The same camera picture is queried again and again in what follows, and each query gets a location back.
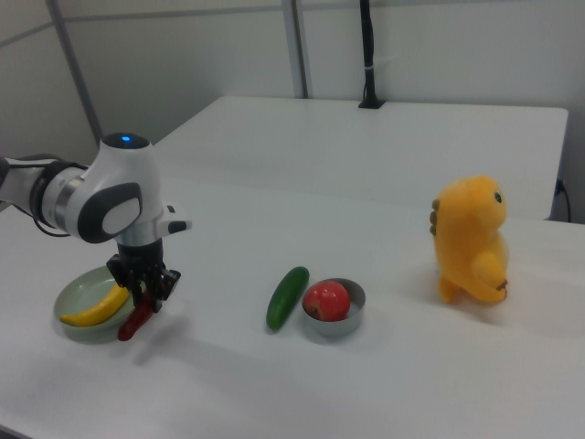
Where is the red apple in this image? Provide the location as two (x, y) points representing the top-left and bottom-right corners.
(302, 280), (352, 323)

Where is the wide aluminium frame post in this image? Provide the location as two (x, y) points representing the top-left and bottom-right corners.
(280, 0), (315, 100)

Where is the yellow plush dinosaur toy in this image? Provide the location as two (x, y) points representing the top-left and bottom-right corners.
(429, 174), (512, 305)

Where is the grey metal bowl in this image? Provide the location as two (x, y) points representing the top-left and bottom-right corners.
(303, 277), (367, 338)

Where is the black wall power cable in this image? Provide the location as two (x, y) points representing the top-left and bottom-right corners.
(554, 179), (573, 223)

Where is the yellow banana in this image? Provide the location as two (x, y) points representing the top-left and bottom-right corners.
(59, 284), (131, 327)

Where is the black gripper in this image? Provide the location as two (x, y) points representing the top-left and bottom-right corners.
(106, 241), (182, 315)

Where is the light green plastic plate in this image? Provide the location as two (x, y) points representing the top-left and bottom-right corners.
(53, 266), (138, 344)

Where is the black pole with clamp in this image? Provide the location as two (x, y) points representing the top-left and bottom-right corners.
(357, 0), (388, 110)

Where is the slim aluminium frame post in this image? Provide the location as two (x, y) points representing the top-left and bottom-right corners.
(44, 0), (104, 148)

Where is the green cucumber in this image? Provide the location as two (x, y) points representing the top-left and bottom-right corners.
(266, 266), (311, 331)

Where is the white side table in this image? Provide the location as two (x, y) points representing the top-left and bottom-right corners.
(153, 95), (569, 221)

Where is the red chili pepper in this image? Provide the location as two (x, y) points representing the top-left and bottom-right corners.
(117, 288), (155, 342)

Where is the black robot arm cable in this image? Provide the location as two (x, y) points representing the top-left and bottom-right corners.
(3, 157), (88, 238)

